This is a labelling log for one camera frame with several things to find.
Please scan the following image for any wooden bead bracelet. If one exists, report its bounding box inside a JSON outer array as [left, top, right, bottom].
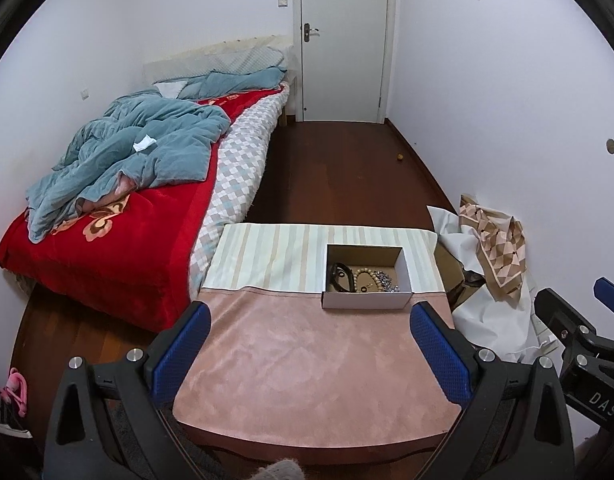
[[352, 266, 383, 294]]

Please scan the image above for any chunky silver chain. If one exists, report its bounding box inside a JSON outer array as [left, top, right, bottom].
[[372, 268, 401, 294]]

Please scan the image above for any door handle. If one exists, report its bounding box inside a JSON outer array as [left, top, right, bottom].
[[303, 23, 320, 44]]

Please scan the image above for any brown geometric patterned cloth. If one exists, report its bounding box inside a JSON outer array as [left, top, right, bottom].
[[459, 195, 527, 307]]

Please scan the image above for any black smartwatch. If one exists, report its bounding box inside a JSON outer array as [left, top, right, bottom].
[[329, 262, 357, 294]]

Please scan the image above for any red bed cover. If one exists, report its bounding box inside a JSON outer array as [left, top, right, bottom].
[[0, 86, 289, 335]]

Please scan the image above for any white headboard pillow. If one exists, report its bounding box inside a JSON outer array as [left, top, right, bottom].
[[144, 35, 297, 84]]

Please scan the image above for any checkered mattress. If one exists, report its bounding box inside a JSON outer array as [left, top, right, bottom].
[[188, 82, 290, 298]]

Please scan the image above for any white door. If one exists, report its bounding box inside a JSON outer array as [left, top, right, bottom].
[[294, 0, 396, 124]]

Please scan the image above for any pink slipper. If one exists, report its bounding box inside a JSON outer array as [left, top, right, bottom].
[[0, 367, 27, 417]]

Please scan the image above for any blue-grey quilt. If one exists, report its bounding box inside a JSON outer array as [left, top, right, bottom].
[[26, 66, 285, 244]]

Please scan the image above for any striped pale cloth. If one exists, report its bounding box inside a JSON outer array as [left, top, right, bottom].
[[202, 223, 444, 294]]

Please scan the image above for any white tissue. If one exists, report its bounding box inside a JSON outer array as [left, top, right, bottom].
[[132, 134, 156, 153]]

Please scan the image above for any grey slipper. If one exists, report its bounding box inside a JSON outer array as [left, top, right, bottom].
[[251, 458, 305, 480]]

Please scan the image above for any white cardboard box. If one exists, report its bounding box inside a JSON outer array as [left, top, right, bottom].
[[321, 244, 413, 311]]

